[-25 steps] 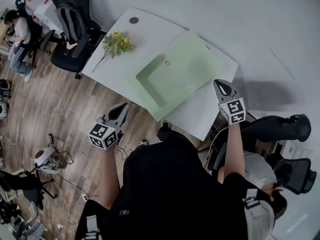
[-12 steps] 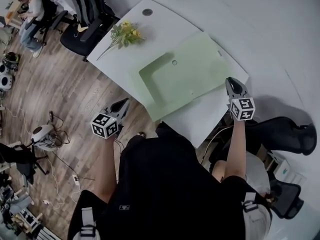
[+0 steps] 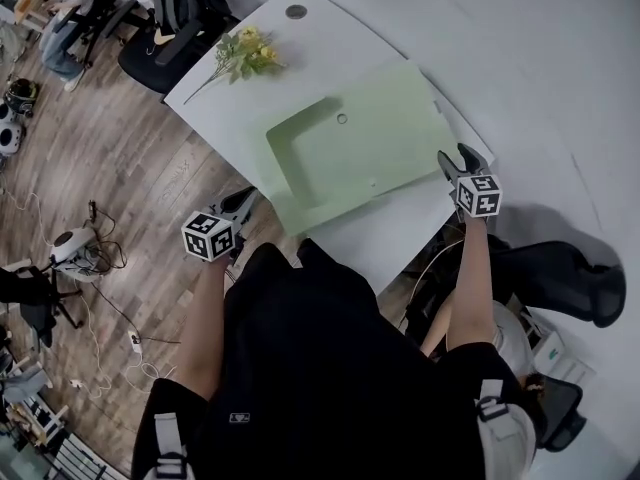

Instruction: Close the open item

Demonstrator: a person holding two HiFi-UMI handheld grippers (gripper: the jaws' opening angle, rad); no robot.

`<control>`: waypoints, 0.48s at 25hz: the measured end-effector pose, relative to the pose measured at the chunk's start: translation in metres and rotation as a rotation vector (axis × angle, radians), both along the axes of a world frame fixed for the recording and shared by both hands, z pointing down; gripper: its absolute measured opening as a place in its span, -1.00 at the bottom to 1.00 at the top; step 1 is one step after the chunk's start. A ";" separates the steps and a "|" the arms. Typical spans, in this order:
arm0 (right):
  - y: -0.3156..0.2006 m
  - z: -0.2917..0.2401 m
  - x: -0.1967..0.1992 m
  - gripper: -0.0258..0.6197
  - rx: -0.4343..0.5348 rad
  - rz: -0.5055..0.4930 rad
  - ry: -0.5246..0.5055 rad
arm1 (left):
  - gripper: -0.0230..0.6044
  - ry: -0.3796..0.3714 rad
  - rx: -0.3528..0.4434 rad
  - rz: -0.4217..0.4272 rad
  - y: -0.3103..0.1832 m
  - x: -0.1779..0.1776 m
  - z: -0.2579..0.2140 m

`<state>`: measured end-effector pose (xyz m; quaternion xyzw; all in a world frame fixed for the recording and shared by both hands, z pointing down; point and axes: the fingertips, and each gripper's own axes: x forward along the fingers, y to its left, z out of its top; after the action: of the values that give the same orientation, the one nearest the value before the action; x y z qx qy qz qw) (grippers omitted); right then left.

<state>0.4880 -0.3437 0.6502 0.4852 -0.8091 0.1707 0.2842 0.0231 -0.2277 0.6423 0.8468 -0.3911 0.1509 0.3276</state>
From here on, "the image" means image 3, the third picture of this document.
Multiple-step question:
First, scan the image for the white round robot device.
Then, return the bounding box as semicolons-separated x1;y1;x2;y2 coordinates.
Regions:
48;224;105;283

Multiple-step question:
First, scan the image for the white cable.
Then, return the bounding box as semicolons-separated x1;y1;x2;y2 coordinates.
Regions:
69;287;179;400

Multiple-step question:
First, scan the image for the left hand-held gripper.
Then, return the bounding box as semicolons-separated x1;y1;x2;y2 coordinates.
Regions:
180;186;258;265

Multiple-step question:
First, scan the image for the light green item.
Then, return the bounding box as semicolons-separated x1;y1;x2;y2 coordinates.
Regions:
264;62;458;238

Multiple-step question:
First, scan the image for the grey shoulder strap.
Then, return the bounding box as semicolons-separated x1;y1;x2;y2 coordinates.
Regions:
151;411;195;480
473;379;539;480

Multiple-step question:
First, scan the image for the black swivel chair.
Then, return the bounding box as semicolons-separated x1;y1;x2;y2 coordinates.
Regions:
0;264;85;350

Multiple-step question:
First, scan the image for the person's right forearm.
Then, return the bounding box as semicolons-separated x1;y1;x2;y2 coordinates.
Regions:
443;216;497;357

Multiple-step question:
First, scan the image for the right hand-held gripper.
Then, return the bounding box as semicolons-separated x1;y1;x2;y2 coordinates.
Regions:
437;142;503;225

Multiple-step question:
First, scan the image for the white round speaker device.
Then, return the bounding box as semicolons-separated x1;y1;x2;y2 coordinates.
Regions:
0;101;27;158

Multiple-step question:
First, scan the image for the black mesh office chair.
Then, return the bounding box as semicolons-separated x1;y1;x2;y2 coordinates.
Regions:
53;0;157;70

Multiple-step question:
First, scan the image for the black helmet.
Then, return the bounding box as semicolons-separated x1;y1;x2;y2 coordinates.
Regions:
4;78;41;118

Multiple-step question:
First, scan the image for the person's black shirt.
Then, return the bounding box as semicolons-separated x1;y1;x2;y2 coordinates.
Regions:
131;239;539;480

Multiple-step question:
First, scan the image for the person's left forearm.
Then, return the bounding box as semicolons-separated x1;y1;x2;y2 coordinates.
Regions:
172;255;239;399

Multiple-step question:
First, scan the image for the black office chair grey back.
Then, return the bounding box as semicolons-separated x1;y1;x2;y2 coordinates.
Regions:
117;0;242;95

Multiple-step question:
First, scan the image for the yellow artificial flower bunch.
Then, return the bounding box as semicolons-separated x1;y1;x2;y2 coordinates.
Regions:
183;25;290;106

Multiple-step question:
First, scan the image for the white box green print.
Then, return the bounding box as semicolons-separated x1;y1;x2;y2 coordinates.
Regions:
530;326;597;385

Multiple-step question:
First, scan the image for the white bag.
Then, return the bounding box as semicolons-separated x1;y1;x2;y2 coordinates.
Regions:
490;299;537;387

